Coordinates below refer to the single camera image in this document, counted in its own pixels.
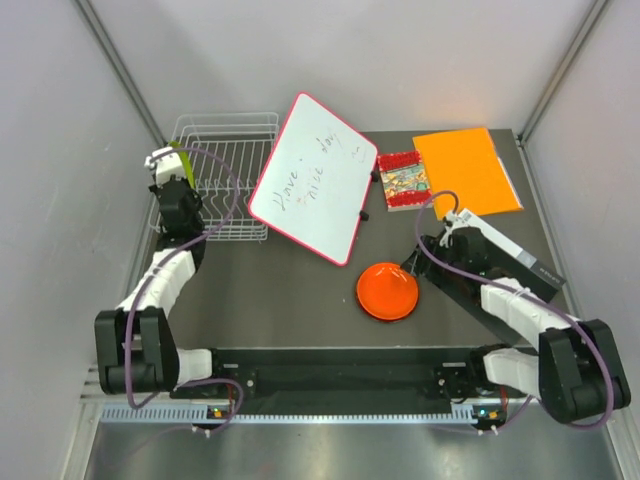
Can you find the black box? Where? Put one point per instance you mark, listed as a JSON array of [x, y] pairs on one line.
[[498, 304]]

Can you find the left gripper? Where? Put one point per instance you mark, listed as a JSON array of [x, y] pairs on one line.
[[188, 188]]

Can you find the grey cable duct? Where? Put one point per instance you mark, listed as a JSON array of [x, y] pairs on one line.
[[464, 414]]

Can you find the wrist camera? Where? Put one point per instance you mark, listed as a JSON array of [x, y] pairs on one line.
[[453, 221], [165, 164]]

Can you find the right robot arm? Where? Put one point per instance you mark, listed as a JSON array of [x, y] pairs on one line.
[[571, 366]]

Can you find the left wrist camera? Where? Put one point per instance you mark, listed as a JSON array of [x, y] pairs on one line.
[[165, 164]]

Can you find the pink framed whiteboard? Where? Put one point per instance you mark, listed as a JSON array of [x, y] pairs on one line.
[[315, 182]]

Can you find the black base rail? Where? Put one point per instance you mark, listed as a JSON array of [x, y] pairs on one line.
[[393, 380]]

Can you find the white wire dish rack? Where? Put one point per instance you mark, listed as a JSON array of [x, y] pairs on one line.
[[227, 153]]

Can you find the orange plate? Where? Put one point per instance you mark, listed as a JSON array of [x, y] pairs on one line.
[[387, 292]]

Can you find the orange folder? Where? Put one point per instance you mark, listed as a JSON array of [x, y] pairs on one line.
[[467, 163]]

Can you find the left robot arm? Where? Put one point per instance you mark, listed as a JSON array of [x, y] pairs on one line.
[[158, 365]]

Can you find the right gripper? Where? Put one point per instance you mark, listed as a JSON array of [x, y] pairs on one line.
[[415, 262]]

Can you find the lime green plate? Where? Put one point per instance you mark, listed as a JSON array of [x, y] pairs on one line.
[[186, 164]]

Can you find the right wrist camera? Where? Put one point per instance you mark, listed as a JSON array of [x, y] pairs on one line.
[[453, 221]]

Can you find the red patterned paperback book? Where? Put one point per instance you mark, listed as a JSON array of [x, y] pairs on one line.
[[404, 180]]

